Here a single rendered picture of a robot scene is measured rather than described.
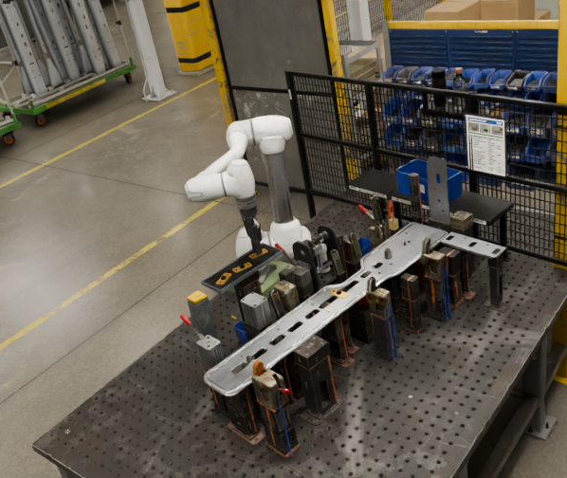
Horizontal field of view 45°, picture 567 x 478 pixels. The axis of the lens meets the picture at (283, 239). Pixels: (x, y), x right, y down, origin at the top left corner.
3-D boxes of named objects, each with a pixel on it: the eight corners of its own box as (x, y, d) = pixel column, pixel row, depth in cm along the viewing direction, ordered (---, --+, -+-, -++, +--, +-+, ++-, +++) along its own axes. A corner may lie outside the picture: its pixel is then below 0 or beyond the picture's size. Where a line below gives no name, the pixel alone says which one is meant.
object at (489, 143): (506, 178, 332) (505, 119, 317) (466, 170, 347) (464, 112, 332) (509, 177, 333) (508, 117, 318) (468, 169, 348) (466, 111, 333)
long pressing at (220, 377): (234, 402, 253) (233, 398, 252) (197, 378, 268) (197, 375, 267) (451, 233, 328) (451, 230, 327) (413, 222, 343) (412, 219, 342)
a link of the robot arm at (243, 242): (238, 259, 376) (230, 224, 364) (271, 253, 376) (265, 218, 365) (239, 275, 362) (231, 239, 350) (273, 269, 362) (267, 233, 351)
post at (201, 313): (219, 387, 305) (195, 307, 284) (209, 380, 310) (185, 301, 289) (231, 377, 309) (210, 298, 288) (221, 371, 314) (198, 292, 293)
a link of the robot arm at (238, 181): (256, 186, 298) (226, 192, 298) (248, 153, 291) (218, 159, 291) (257, 196, 289) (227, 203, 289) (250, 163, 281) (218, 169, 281)
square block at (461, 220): (466, 284, 340) (464, 220, 322) (453, 279, 345) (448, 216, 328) (476, 276, 344) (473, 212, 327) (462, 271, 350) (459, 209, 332)
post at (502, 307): (503, 313, 316) (502, 260, 302) (482, 304, 323) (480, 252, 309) (510, 305, 319) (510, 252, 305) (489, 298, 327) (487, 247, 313)
